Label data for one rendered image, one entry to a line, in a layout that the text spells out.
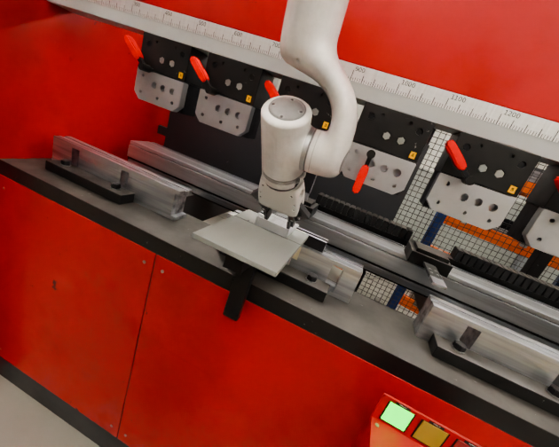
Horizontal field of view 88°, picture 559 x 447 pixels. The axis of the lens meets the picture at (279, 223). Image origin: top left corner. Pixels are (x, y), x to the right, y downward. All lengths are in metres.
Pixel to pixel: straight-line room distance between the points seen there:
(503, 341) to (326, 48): 0.72
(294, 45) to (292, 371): 0.68
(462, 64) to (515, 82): 0.10
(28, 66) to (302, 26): 0.90
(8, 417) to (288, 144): 1.39
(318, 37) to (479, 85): 0.36
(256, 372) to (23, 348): 0.92
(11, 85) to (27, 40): 0.13
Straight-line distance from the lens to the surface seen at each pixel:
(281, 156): 0.51
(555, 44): 0.77
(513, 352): 0.89
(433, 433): 0.71
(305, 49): 0.49
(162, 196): 0.93
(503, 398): 0.84
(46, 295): 1.23
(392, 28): 0.74
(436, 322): 0.82
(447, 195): 0.71
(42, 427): 1.52
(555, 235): 0.79
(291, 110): 0.50
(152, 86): 0.92
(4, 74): 1.19
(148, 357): 1.01
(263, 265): 0.53
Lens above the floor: 1.24
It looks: 18 degrees down
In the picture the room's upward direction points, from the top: 20 degrees clockwise
